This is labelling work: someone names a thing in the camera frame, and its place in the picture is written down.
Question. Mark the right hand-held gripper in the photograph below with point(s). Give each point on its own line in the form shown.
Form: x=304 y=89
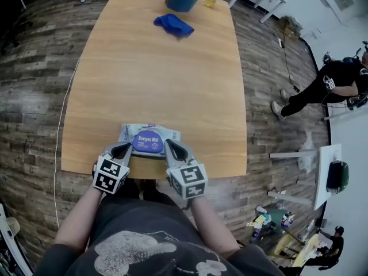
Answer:
x=189 y=177

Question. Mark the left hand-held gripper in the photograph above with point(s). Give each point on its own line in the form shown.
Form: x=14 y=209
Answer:
x=107 y=171

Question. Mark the wet wipe pack purple lid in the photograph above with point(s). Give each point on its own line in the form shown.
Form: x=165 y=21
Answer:
x=148 y=142

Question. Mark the person's left forearm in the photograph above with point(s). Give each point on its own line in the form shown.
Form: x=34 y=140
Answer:
x=79 y=220

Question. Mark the person's right forearm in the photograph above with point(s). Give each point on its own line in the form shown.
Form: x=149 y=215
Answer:
x=212 y=229

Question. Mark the person's dark printed t-shirt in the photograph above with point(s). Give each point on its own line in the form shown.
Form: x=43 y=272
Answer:
x=138 y=240

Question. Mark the pile of litter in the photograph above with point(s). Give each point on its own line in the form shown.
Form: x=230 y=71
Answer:
x=267 y=223

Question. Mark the white crumpled plastic sheet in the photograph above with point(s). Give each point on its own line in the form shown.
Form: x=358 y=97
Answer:
x=307 y=151

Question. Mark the blue cloth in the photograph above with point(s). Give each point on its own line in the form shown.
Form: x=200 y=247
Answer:
x=174 y=24

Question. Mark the overturned white table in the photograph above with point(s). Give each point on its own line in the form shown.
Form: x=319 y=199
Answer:
x=326 y=165

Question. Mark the white power strip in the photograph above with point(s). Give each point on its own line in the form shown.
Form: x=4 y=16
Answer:
x=281 y=42

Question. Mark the round yellow table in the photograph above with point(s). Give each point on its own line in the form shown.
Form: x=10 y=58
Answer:
x=304 y=252

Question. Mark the black office chair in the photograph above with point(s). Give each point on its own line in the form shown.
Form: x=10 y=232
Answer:
x=14 y=30

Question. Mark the cardboard boxes by wall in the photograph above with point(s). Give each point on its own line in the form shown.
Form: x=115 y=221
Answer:
x=290 y=26

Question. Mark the grey wall notice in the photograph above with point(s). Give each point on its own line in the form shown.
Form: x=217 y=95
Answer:
x=343 y=1

